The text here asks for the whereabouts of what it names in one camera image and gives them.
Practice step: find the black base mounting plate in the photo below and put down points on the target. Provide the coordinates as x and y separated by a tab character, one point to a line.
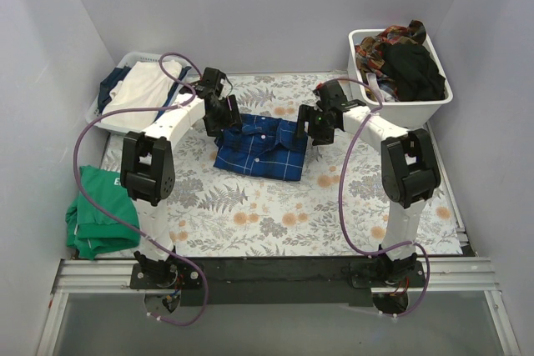
273	280

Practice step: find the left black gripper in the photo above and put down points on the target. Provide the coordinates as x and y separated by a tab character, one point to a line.
223	118

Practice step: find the folded navy shirt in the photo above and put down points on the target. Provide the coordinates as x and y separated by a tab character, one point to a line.
104	97

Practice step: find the black crumpled shirt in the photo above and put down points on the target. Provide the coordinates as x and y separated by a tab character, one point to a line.
416	75

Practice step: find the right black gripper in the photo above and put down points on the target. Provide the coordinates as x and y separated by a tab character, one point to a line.
314	125

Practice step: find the aluminium rail frame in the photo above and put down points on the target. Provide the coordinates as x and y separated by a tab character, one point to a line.
95	312

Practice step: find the folded white shirt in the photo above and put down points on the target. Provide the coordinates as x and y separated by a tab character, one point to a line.
145	86

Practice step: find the brown plaid crumpled shirt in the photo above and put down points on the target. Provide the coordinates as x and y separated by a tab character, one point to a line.
369	53

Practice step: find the white plastic bin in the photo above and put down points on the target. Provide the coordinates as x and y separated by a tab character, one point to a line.
405	114

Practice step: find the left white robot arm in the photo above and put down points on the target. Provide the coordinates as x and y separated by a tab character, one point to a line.
147	173

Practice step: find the blue plaid long sleeve shirt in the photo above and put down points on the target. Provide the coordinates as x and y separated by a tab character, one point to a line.
264	147

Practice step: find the white crumpled garment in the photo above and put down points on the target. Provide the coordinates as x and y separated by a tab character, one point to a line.
381	89

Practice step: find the folded green shirt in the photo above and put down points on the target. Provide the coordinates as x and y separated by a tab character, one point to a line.
90	231

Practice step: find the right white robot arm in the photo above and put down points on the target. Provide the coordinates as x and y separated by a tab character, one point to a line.
409	173

